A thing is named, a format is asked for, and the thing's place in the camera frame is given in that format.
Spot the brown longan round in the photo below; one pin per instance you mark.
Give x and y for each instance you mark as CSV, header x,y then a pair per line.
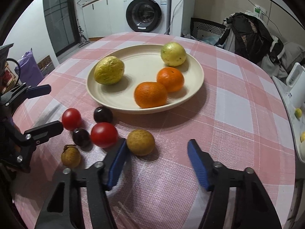
x,y
140,142

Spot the dark plum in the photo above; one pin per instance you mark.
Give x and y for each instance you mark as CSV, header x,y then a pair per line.
x,y
81,137
103,114

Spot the small green lime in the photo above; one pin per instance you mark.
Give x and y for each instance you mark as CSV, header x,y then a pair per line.
x,y
298,113

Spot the brown longan with stem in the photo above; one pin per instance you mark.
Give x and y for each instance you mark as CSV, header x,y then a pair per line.
x,y
71,156

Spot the white kitchen cabinets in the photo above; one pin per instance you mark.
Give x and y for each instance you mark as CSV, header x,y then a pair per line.
x,y
104,17

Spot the black patterned basket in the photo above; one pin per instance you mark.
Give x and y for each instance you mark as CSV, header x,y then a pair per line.
x,y
206,31

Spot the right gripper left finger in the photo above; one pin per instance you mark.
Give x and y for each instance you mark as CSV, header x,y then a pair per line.
x,y
63,209

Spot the grey pillow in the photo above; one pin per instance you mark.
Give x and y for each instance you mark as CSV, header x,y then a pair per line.
x,y
293,53

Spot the smooth green-yellow passion fruit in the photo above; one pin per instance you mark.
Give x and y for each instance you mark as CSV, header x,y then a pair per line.
x,y
173,54

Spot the purple bag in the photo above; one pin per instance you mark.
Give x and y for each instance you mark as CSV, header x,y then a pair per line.
x,y
28,70

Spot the cream round plate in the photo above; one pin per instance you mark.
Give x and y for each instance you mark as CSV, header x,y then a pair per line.
x,y
142,63

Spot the white electric kettle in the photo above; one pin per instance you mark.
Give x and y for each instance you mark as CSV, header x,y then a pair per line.
x,y
295,85

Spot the small yellow lime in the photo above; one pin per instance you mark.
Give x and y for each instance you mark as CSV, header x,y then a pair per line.
x,y
302,137

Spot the black jacket on chair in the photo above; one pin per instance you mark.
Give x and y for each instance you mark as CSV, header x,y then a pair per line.
x,y
248,36

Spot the white washing machine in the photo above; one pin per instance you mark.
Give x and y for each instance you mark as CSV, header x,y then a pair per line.
x,y
148,16

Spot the red cherry tomato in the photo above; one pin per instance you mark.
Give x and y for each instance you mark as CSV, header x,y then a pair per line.
x,y
104,135
71,119

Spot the wrinkled yellow passion fruit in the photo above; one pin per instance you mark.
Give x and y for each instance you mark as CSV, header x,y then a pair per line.
x,y
109,70

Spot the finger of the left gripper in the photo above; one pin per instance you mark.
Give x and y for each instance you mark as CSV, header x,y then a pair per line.
x,y
41,134
19,94

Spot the white side table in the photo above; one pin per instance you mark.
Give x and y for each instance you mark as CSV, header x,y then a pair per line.
x,y
297,124

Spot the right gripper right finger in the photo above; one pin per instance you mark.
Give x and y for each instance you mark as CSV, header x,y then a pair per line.
x,y
253,206

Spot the pink checked tablecloth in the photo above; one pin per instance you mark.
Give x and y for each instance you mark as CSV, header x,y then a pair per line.
x,y
237,116

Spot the black glass door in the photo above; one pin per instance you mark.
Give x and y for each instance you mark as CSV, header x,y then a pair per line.
x,y
61,24

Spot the orange mandarin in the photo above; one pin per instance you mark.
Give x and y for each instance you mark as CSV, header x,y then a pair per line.
x,y
150,95
171,78

